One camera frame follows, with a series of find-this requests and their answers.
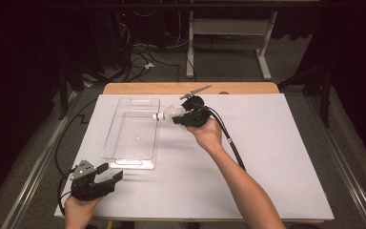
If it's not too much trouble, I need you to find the dark curtain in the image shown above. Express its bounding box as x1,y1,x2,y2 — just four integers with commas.
0,0,90,218
298,0,366,175

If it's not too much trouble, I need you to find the aluminium floor rail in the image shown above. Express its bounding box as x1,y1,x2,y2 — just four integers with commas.
304,94,366,229
1,90,79,229

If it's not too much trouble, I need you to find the white table cover board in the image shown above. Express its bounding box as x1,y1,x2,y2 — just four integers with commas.
54,93,336,222

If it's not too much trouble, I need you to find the dark computer tower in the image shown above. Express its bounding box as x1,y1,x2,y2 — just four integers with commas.
87,9,134,70

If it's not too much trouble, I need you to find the clear plastic tray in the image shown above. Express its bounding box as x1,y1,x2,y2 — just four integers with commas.
101,96,162,171

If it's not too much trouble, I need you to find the right hand-held gripper black cable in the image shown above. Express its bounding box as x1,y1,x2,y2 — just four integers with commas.
193,102,247,172

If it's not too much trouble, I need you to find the person's left hand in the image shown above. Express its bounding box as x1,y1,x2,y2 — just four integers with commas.
64,194,104,229

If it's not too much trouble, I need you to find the person's right hand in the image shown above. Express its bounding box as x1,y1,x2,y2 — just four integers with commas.
184,117,225,156

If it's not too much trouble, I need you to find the left hand-held gripper black cable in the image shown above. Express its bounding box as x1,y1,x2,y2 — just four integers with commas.
53,98,98,218

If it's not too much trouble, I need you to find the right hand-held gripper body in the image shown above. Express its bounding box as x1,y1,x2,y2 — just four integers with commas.
179,83,214,129

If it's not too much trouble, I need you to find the black metal stand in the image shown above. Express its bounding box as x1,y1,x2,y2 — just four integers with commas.
277,63,333,128
58,61,109,120

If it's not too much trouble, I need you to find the hand-held gripper black cable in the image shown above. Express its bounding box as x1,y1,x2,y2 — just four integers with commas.
53,98,98,218
193,102,247,172

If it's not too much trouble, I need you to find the white metal desk frame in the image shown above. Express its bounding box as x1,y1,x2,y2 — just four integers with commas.
185,10,279,81

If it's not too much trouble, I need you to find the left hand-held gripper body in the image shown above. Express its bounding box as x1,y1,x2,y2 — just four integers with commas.
70,159,116,202

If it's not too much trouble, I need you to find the tangle of floor cables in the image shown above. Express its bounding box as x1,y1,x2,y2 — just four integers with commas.
117,22,192,82

